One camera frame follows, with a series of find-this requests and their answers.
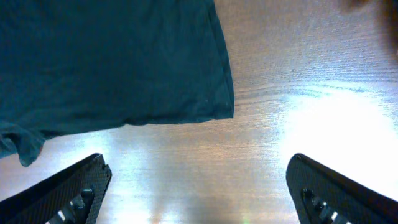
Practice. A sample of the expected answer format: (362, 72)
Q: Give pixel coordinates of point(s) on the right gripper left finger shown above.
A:
(73, 195)

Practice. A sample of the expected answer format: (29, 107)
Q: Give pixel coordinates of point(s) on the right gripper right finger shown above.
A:
(322, 195)

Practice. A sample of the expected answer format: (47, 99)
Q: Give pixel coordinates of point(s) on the black t-shirt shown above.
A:
(70, 67)

